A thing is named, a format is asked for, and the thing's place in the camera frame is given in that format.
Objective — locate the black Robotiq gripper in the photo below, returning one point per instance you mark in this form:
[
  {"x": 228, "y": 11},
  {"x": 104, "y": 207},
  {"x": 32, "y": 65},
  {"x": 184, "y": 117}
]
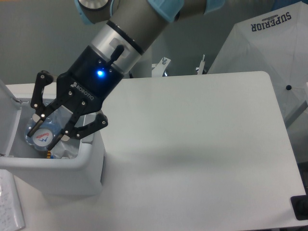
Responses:
[{"x": 90, "y": 79}]

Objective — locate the crushed clear plastic bottle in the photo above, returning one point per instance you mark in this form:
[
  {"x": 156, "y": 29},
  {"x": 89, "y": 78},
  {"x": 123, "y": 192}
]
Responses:
[{"x": 52, "y": 125}]

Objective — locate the white plastic wrapper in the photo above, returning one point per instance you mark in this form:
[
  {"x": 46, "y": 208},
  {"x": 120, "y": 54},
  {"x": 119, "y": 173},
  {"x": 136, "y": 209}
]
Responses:
[{"x": 65, "y": 151}]

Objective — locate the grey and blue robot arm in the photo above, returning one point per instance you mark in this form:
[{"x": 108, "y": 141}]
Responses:
[{"x": 131, "y": 26}]

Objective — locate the white plastic trash can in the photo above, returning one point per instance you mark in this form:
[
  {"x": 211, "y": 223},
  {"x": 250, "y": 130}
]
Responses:
[{"x": 81, "y": 175}]

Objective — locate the yellow blue snack packet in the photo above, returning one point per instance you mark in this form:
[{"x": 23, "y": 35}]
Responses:
[{"x": 49, "y": 155}]

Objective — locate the white notepad with handwriting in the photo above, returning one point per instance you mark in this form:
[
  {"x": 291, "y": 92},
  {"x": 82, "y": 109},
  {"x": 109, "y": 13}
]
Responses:
[{"x": 11, "y": 215}]

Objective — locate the white Superior umbrella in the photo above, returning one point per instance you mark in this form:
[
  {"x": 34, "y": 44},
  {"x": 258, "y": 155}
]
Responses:
[{"x": 276, "y": 43}]

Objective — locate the black device at table edge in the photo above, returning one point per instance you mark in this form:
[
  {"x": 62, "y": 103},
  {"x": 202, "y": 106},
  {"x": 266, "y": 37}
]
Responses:
[{"x": 300, "y": 206}]

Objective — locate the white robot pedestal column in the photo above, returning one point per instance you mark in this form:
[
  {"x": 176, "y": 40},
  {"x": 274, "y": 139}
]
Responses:
[{"x": 143, "y": 67}]

